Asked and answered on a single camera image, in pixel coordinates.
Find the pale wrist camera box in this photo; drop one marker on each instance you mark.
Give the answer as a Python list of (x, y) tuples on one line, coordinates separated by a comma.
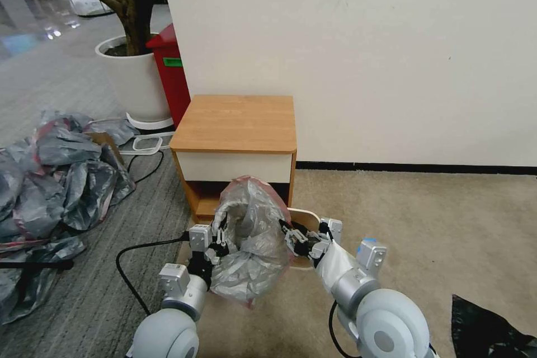
[(331, 230), (199, 238)]

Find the black rod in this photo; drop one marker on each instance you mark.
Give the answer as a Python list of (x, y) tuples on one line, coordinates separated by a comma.
[(37, 265)]

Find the white nightstand drawer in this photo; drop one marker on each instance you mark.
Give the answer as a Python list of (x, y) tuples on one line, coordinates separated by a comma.
[(235, 167)]

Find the black garbage bag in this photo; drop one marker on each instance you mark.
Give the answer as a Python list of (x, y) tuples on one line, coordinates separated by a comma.
[(482, 333)]

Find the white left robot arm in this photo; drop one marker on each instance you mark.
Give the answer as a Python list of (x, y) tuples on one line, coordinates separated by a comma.
[(165, 333)]

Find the brown tree trunk plant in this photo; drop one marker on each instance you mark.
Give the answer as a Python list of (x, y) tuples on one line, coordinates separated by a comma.
[(134, 1)]

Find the grey translucent garbage bag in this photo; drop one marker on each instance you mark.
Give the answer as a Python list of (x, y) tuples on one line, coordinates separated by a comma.
[(251, 270)]

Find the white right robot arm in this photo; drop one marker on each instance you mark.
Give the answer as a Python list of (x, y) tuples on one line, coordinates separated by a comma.
[(390, 324)]

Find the pile of grey garbage bags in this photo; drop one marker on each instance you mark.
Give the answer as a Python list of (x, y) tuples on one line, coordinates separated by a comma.
[(54, 182)]

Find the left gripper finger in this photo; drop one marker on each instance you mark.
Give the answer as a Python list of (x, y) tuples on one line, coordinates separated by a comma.
[(221, 230), (218, 252)]

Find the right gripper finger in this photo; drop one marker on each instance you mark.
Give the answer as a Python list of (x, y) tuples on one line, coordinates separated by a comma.
[(297, 249), (295, 234)]

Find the brown cardboard piece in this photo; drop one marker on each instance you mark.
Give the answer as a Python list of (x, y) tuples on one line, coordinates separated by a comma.
[(110, 149)]

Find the wooden nightstand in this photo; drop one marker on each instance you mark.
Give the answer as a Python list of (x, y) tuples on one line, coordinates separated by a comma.
[(237, 123)]

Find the trash can with pale rim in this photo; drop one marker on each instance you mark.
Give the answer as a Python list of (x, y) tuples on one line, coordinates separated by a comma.
[(308, 221)]

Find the white round planter pot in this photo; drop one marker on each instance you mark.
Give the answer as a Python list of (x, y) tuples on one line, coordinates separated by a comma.
[(136, 89)]

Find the red bin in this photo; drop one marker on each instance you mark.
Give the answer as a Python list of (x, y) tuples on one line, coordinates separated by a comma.
[(172, 81)]

